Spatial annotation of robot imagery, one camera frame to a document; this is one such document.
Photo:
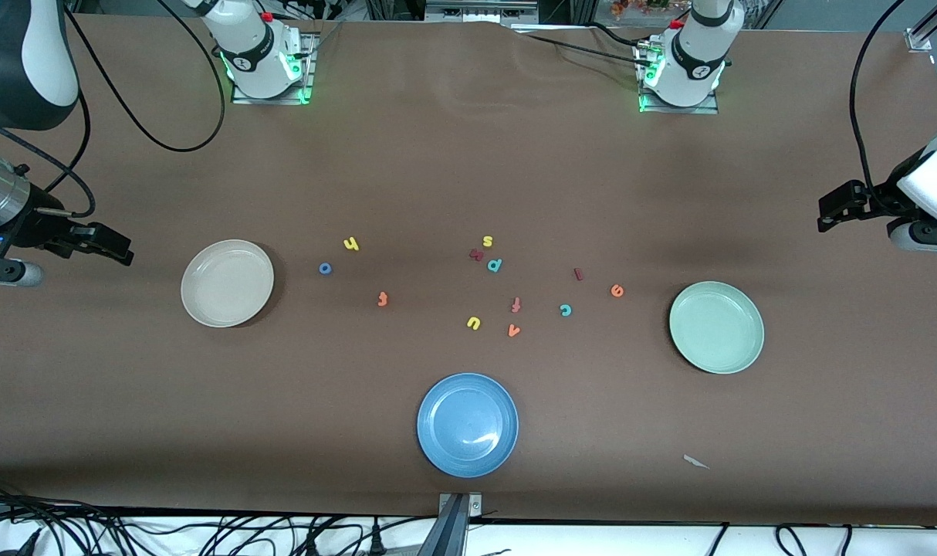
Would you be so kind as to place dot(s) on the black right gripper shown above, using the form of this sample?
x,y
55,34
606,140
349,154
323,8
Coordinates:
x,y
35,229

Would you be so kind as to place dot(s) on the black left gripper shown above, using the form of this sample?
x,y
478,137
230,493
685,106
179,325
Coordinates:
x,y
884,199

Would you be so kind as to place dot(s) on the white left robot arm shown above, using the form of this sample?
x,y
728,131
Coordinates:
x,y
696,54

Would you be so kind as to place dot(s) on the beige brown plate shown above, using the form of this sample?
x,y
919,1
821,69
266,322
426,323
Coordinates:
x,y
228,283

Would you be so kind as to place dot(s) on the brown table cover sheet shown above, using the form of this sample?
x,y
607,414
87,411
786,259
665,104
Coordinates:
x,y
129,401

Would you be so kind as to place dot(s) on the light green plate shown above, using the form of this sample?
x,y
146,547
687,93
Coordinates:
x,y
717,328

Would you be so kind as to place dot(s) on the orange decorative bunch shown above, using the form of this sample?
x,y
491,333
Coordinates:
x,y
630,8

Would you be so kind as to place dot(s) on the small white paper scrap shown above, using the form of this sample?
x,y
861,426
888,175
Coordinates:
x,y
696,462

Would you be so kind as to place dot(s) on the blue plate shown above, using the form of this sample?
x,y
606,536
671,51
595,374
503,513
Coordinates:
x,y
467,425

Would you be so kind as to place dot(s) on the grey metal box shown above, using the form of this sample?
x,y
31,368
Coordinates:
x,y
476,11

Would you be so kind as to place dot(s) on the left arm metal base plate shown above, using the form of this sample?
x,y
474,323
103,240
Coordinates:
x,y
681,110

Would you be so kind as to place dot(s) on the aluminium frame profile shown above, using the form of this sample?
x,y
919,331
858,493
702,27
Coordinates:
x,y
920,37

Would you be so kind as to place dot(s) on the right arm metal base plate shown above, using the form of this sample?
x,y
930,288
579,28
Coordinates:
x,y
272,100

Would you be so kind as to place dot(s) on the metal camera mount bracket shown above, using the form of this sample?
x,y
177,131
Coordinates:
x,y
451,525

